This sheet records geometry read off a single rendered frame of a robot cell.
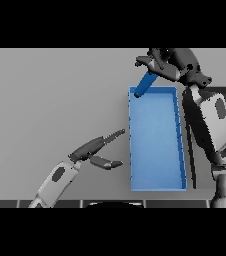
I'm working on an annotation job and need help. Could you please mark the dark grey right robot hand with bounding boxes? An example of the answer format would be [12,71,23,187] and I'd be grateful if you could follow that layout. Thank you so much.
[134,48,213,89]

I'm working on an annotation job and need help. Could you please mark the blue bin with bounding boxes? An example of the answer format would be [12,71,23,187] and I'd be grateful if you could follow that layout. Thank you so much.
[128,85,188,192]

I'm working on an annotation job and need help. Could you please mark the blue pipe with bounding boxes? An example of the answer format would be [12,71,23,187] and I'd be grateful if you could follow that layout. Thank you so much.
[133,70,159,99]

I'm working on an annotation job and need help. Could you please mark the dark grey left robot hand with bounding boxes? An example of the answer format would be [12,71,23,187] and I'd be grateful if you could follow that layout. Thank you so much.
[67,128,126,171]

